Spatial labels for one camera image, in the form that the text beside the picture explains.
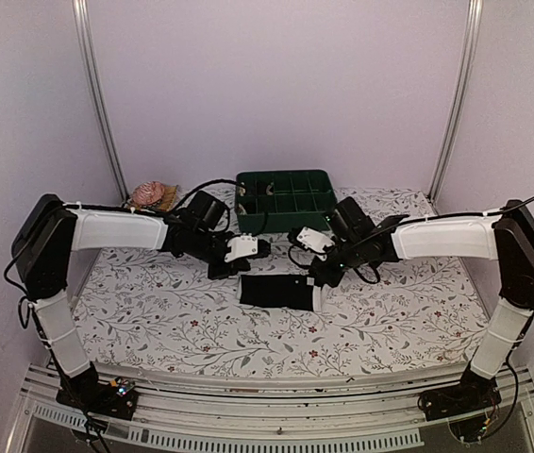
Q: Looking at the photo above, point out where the black white-banded underwear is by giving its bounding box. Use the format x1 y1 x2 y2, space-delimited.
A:
236 275 323 312

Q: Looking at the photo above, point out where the green divided storage box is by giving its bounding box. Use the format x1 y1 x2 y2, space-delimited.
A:
234 169 337 234

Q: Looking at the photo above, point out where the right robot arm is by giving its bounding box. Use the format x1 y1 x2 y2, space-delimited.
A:
293 197 534 411

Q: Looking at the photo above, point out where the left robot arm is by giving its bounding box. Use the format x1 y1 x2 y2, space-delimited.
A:
4 192 262 410

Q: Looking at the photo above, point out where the pink patterned ball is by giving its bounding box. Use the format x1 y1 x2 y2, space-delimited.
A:
131 181 165 207

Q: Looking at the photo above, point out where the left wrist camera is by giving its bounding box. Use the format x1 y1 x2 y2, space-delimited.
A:
224 235 271 262

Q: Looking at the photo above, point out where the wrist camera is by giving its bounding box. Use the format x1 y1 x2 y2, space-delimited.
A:
289 226 335 256
224 235 271 262

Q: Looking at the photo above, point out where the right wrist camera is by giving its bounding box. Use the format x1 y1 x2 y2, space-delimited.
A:
289 226 335 256

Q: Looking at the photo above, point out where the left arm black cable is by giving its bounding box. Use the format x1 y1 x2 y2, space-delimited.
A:
172 176 270 237

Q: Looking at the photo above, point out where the front aluminium rail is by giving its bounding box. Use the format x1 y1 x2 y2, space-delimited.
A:
11 362 534 449

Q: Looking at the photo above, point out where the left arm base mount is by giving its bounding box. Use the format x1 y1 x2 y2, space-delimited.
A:
56 377 140 421

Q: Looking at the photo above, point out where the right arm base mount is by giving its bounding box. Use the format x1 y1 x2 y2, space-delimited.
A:
417 378 502 421

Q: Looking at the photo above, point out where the left aluminium frame post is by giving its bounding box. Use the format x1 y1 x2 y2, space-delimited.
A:
72 0 129 201

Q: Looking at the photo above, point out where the aluminium frame post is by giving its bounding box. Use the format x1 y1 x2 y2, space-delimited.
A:
72 0 129 201
427 0 484 205

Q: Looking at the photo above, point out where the right aluminium frame post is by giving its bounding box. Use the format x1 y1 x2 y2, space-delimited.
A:
427 0 484 205

